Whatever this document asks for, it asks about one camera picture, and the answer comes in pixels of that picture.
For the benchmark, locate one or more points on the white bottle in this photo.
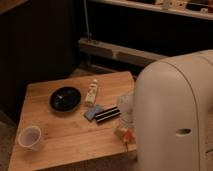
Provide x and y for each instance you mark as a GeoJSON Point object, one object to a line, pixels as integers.
{"type": "Point", "coordinates": [91, 94]}

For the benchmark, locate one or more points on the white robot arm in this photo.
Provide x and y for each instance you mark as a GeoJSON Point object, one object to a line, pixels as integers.
{"type": "Point", "coordinates": [171, 100]}

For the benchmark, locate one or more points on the black ceramic bowl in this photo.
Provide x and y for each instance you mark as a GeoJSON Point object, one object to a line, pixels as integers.
{"type": "Point", "coordinates": [65, 99]}

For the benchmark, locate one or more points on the crumpled plastic bag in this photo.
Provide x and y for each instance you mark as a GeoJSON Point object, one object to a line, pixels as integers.
{"type": "Point", "coordinates": [125, 106]}

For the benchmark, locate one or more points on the black striped box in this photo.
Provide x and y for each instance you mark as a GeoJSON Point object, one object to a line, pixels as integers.
{"type": "Point", "coordinates": [107, 114]}

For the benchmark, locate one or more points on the blue-grey sponge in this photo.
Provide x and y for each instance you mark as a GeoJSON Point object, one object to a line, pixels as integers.
{"type": "Point", "coordinates": [91, 112]}

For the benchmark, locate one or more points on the wooden table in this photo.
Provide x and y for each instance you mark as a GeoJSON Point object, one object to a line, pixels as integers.
{"type": "Point", "coordinates": [70, 138]}

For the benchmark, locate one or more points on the metal pole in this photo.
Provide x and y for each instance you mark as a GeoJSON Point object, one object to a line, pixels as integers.
{"type": "Point", "coordinates": [88, 33]}

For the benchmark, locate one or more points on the orange white small object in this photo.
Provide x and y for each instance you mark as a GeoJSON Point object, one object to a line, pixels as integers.
{"type": "Point", "coordinates": [125, 135]}

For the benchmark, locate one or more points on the clear plastic cup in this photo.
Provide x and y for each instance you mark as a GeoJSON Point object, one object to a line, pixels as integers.
{"type": "Point", "coordinates": [30, 138]}

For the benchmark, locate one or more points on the white shelf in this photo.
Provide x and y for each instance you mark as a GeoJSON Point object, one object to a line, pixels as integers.
{"type": "Point", "coordinates": [157, 8]}

